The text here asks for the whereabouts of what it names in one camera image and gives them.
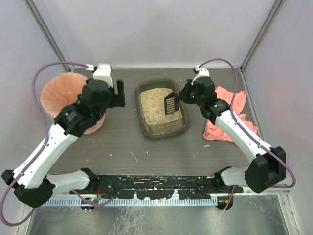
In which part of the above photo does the pink cloth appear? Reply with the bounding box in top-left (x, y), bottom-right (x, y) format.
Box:
top-left (203, 86), bottom-right (258, 143)

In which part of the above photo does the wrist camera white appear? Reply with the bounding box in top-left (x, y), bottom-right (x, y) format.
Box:
top-left (93, 64), bottom-right (113, 88)
top-left (191, 65), bottom-right (210, 85)

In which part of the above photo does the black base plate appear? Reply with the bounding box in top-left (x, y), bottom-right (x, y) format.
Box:
top-left (92, 174), bottom-right (244, 199)

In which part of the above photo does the grey cable duct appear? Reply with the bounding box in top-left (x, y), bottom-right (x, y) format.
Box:
top-left (43, 196), bottom-right (218, 207)

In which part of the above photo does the bin with orange bag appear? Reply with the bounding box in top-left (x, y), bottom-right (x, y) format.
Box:
top-left (40, 73), bottom-right (105, 136)

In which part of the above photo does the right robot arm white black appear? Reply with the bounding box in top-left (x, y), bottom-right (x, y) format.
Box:
top-left (179, 76), bottom-right (286, 193)

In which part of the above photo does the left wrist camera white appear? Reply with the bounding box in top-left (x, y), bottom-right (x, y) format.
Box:
top-left (93, 64), bottom-right (113, 88)

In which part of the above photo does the grey litter box tray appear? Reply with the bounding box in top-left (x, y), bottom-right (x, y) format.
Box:
top-left (134, 77), bottom-right (191, 139)

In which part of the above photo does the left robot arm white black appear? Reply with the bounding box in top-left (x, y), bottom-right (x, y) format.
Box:
top-left (1, 79), bottom-right (125, 208)

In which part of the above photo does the cat litter sand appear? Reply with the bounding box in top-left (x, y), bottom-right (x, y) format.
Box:
top-left (140, 88), bottom-right (182, 125)

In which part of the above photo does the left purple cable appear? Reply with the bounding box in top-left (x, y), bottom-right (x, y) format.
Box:
top-left (0, 61), bottom-right (118, 227)

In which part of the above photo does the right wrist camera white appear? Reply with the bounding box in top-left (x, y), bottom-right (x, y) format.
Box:
top-left (191, 65), bottom-right (210, 85)

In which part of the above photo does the black litter scoop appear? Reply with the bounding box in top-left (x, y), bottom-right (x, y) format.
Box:
top-left (164, 92), bottom-right (180, 115)

